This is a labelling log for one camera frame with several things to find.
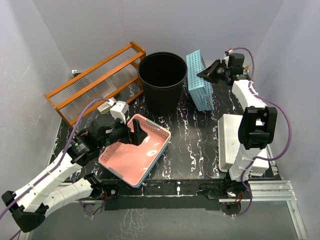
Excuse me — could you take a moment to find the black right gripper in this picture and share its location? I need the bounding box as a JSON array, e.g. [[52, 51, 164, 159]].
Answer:
[[197, 59, 231, 85]]

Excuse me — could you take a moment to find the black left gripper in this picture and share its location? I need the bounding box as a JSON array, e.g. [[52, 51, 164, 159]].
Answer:
[[99, 114, 147, 150]]

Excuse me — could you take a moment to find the blue plastic basket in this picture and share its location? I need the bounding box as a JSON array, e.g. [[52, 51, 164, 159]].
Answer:
[[186, 49, 214, 112]]

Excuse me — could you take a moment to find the pink plastic basket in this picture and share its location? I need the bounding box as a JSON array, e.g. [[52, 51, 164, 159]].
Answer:
[[98, 114, 171, 188]]

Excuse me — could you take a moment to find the large black plastic bin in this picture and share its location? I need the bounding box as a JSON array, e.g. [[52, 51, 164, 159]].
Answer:
[[138, 51, 188, 116]]

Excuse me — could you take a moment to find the white perforated plastic basket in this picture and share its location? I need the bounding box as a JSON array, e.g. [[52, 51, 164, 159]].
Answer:
[[218, 114, 269, 177]]

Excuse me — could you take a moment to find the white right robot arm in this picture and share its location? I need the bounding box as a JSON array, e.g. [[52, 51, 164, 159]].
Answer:
[[198, 49, 278, 199]]

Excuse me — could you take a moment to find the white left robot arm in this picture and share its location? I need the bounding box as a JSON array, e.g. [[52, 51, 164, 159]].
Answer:
[[1, 114, 148, 233]]

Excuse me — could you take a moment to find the small beige box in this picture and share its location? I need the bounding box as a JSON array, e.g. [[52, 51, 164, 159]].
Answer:
[[97, 97, 117, 114]]

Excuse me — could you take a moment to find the blue tray under pink basket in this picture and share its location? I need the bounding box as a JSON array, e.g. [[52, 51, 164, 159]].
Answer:
[[136, 146, 172, 189]]

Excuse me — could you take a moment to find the orange wooden rack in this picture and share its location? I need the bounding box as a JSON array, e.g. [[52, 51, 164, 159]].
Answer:
[[44, 41, 147, 128]]

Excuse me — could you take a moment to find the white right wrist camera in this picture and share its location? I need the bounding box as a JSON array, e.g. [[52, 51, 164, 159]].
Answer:
[[223, 53, 237, 68]]

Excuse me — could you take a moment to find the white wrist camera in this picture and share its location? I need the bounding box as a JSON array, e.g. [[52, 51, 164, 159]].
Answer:
[[223, 53, 237, 68], [110, 101, 129, 124]]

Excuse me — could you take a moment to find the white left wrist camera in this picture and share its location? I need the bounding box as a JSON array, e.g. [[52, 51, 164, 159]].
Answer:
[[110, 101, 129, 124]]

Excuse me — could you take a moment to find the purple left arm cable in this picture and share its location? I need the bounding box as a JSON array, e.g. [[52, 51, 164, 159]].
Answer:
[[0, 97, 115, 240]]

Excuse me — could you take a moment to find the aluminium front frame rail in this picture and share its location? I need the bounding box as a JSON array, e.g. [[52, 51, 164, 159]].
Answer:
[[18, 181, 309, 240]]

